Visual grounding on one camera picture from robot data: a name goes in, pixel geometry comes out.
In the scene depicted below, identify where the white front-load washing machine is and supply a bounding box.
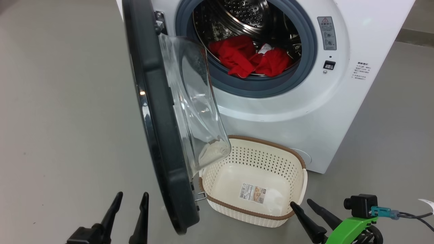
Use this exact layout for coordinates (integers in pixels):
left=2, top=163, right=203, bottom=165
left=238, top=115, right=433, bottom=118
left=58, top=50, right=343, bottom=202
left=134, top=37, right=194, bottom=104
left=115, top=0, right=416, bottom=174

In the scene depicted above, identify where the round filter cover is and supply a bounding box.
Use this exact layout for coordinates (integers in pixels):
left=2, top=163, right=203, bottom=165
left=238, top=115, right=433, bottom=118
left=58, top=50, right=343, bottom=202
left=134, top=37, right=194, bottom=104
left=290, top=148, right=312, bottom=167

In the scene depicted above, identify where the red garment with white trim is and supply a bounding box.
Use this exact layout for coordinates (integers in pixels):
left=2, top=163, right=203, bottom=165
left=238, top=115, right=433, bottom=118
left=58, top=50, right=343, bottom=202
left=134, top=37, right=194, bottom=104
left=208, top=35, right=294, bottom=78

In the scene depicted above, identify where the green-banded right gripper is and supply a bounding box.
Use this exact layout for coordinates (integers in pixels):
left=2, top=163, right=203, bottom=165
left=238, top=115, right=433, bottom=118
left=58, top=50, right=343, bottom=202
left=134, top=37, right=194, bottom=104
left=290, top=199, right=384, bottom=244

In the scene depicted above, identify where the teal cable connector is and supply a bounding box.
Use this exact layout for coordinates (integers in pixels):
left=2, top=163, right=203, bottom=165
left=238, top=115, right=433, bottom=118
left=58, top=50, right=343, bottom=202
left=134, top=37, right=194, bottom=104
left=371, top=206, right=400, bottom=220

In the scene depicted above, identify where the grey rubber door gasket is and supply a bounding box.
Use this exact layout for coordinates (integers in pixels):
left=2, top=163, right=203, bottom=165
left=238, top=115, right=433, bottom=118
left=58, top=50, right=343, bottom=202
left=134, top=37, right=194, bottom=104
left=175, top=0, right=318, bottom=99

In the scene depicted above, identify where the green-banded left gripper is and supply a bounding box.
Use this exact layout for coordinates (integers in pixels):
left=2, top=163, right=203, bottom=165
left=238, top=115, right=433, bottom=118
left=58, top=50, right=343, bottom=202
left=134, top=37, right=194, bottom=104
left=66, top=191, right=150, bottom=244

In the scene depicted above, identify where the white cable tag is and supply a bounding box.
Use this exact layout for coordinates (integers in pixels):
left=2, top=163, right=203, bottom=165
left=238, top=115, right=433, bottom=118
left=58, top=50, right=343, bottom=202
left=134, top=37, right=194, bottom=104
left=418, top=199, right=434, bottom=214

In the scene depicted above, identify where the dark grey round washer door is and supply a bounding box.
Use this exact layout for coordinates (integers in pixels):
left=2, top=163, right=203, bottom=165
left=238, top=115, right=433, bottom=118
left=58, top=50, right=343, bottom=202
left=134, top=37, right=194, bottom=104
left=122, top=0, right=232, bottom=235

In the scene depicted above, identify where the printed text sticker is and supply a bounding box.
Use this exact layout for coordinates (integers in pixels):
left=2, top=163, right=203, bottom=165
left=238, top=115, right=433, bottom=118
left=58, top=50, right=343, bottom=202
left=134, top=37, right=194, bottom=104
left=352, top=62, right=371, bottom=80

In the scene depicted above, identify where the metal door hinge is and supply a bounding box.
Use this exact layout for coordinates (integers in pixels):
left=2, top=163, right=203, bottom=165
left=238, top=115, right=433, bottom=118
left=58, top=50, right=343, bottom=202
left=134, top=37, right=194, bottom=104
left=154, top=11, right=167, bottom=35

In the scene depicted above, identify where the grey warning label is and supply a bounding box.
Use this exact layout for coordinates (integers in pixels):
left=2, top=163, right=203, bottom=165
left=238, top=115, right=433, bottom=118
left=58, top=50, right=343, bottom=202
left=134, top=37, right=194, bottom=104
left=317, top=16, right=337, bottom=51

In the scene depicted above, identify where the cream perforated basket brown rim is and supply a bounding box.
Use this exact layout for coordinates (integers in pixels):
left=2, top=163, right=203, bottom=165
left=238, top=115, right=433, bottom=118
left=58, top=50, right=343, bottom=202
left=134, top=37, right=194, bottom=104
left=198, top=135, right=308, bottom=228

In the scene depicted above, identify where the steel perforated washer drum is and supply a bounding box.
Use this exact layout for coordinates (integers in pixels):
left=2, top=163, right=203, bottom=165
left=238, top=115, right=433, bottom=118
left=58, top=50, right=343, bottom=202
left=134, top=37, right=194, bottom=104
left=193, top=0, right=302, bottom=77

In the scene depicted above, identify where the barcode sticker inside basket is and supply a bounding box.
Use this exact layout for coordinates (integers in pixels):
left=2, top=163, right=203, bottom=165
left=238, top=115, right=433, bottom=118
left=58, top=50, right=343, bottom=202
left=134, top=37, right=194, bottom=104
left=239, top=183, right=268, bottom=205

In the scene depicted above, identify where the thin black camera cable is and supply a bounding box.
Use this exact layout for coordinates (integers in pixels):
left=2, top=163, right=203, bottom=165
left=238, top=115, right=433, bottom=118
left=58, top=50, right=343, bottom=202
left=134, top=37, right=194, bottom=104
left=397, top=212, right=434, bottom=233

